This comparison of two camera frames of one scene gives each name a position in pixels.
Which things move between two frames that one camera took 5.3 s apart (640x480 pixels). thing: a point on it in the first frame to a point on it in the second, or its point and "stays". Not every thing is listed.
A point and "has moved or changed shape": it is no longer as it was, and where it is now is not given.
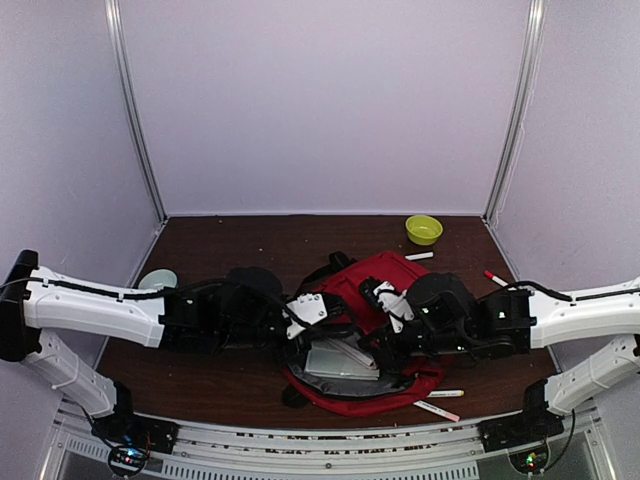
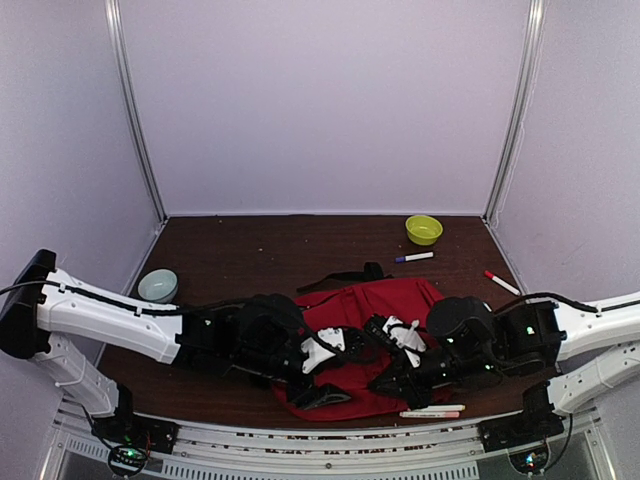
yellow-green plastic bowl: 423,230 stays
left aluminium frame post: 115,37 stays
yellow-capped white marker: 445,393 to 455,407
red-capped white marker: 495,279 stays
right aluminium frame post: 520,113 stays
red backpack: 349,395 has moved or changed shape
